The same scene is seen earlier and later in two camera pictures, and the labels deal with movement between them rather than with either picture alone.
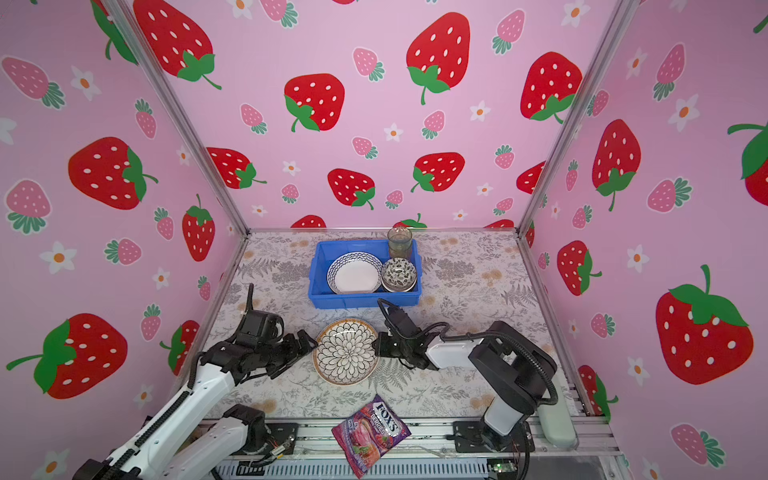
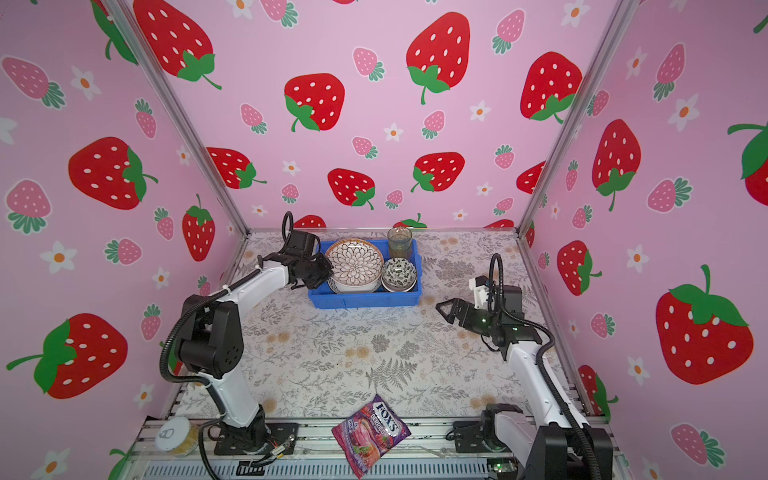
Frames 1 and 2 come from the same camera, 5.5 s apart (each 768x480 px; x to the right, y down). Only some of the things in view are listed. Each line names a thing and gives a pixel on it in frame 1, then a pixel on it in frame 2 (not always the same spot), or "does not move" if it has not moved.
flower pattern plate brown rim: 344,354 → 356,262
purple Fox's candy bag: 368,434 does not move
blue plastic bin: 322,296 does not move
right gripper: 379,347 → 457,310
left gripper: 307,346 → 327,266
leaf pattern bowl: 399,275 does not move
